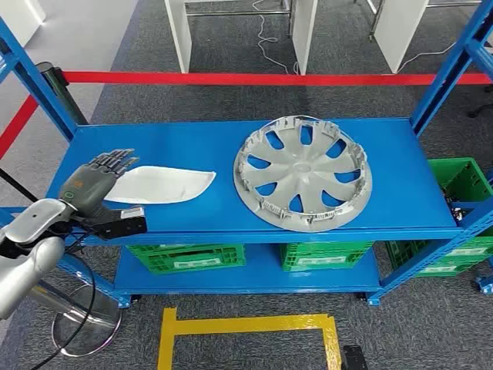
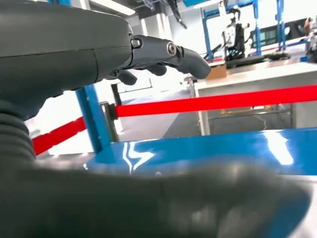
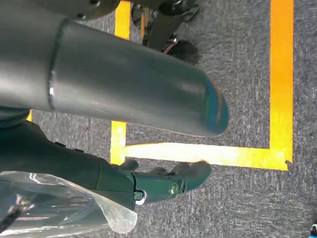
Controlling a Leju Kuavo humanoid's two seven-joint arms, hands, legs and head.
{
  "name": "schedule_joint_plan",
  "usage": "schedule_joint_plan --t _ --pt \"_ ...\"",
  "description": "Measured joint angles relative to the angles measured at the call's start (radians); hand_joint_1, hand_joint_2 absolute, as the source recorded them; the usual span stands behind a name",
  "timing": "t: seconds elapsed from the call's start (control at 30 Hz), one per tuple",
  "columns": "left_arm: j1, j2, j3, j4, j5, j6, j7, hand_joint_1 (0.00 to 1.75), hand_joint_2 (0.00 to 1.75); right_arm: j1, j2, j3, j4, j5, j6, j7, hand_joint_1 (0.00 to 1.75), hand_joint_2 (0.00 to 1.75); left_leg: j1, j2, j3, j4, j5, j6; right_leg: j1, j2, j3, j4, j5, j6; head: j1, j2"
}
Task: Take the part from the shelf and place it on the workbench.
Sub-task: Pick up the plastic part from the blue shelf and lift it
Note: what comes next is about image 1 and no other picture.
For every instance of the tangled parts in crate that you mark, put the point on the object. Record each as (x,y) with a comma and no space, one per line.
(454,204)

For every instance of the red barrier belt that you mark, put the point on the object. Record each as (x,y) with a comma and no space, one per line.
(250,78)
(17,125)

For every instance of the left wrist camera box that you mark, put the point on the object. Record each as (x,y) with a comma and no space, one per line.
(123,223)

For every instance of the chrome stanchion with round base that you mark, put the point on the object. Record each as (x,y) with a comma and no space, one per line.
(92,327)

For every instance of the black office chair base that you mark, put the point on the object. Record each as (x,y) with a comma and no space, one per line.
(481,108)

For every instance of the white curved panel part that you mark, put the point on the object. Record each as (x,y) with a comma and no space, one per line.
(161,185)

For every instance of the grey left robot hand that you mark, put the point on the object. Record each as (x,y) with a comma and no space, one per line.
(90,186)

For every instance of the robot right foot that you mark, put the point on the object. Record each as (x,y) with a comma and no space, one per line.
(353,358)

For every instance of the white desk with metal bars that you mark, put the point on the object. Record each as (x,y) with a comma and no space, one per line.
(400,30)
(181,35)

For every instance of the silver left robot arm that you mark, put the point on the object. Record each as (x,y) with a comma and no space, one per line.
(27,265)

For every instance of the grey wheel hubcap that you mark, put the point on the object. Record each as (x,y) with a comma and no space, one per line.
(304,171)

